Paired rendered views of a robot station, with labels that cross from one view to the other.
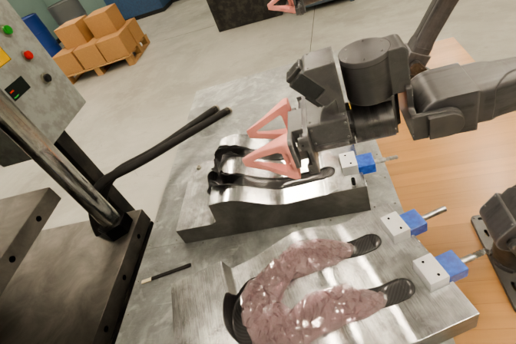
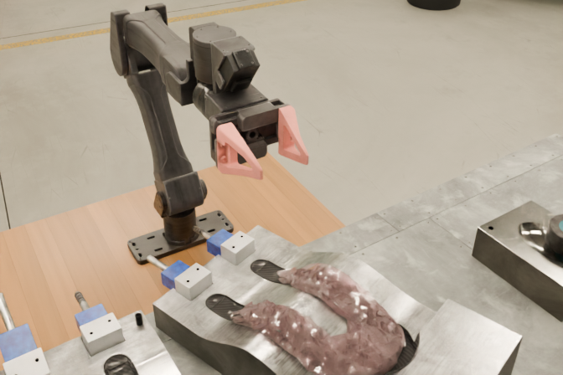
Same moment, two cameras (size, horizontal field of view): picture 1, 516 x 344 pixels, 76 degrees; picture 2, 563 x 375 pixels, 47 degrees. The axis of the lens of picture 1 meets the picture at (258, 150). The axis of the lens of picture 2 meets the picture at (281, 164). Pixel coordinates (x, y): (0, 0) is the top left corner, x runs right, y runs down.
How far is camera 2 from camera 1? 98 cm
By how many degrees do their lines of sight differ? 99
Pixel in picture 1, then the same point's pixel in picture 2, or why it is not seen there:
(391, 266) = (241, 279)
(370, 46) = (209, 32)
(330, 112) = (245, 90)
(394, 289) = (265, 274)
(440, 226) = (157, 284)
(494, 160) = (39, 259)
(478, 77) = (187, 48)
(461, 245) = not seen: hidden behind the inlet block
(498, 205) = (175, 182)
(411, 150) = not seen: hidden behind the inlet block
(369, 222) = (189, 311)
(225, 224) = not seen: outside the picture
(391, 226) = (198, 275)
